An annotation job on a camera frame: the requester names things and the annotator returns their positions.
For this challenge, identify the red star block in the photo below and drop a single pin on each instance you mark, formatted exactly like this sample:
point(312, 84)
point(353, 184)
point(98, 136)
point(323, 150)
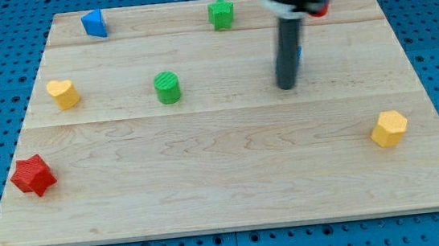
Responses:
point(33, 175)

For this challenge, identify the blue block behind rod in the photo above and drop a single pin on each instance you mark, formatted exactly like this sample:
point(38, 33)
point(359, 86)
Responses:
point(299, 55)

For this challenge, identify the yellow heart block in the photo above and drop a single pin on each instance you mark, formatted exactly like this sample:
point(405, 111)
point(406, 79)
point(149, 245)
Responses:
point(63, 93)

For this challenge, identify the green cylinder block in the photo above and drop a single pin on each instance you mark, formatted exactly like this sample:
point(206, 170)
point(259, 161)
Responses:
point(167, 87)

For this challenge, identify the yellow hexagon block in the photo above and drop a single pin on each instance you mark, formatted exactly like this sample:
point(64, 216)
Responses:
point(389, 129)

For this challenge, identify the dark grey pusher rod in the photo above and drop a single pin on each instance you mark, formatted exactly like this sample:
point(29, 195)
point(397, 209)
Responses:
point(287, 62)

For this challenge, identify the wooden board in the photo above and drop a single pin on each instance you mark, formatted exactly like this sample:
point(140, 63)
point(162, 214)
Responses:
point(235, 153)

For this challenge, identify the blue triangle block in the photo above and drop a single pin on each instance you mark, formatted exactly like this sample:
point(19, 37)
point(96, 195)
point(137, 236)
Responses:
point(94, 23)

